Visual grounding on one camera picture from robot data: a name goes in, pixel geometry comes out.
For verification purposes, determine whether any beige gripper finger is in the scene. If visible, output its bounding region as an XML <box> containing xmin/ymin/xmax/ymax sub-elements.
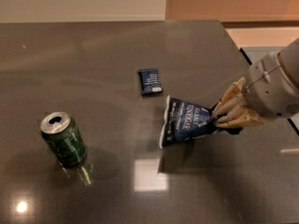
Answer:
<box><xmin>214</xmin><ymin>77</ymin><xmax>246</xmax><ymax>111</ymax></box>
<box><xmin>214</xmin><ymin>95</ymin><xmax>270</xmax><ymax>129</ymax></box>

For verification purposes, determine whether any blue kettle chip bag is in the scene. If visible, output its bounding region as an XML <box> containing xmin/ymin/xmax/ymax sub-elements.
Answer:
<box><xmin>159</xmin><ymin>95</ymin><xmax>242</xmax><ymax>148</ymax></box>

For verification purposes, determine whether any blue rxbar blueberry bar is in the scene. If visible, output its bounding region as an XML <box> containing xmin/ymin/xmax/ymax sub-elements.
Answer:
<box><xmin>138</xmin><ymin>68</ymin><xmax>163</xmax><ymax>95</ymax></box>

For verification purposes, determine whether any green soda can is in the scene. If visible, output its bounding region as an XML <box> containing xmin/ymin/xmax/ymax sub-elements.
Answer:
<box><xmin>40</xmin><ymin>112</ymin><xmax>86</xmax><ymax>167</ymax></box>

